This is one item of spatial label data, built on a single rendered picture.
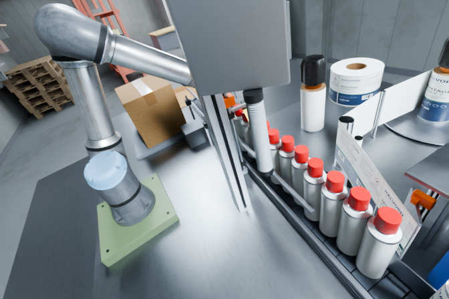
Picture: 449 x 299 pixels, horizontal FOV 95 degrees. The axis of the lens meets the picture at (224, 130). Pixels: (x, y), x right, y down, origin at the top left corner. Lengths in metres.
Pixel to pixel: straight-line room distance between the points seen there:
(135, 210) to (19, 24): 7.74
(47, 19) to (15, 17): 7.67
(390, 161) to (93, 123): 0.95
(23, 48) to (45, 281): 7.67
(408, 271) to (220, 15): 0.57
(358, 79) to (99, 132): 1.00
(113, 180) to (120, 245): 0.22
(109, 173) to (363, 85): 1.00
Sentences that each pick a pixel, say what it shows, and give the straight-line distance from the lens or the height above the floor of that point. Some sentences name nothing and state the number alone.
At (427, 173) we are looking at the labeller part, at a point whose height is 1.14.
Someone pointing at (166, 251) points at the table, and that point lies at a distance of 0.77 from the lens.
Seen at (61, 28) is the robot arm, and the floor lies 1.45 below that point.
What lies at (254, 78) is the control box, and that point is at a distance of 0.37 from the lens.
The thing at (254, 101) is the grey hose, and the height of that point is 1.27.
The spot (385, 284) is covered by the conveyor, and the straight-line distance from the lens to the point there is 0.63.
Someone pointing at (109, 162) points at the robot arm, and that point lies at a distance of 0.73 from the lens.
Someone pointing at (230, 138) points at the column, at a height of 1.13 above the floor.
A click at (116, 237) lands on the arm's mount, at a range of 0.84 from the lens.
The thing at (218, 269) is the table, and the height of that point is 0.83.
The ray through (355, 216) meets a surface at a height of 1.04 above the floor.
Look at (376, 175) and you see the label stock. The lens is 0.56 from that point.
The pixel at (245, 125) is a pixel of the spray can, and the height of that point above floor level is 1.04.
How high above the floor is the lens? 1.45
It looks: 35 degrees down
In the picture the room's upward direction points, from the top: 16 degrees counter-clockwise
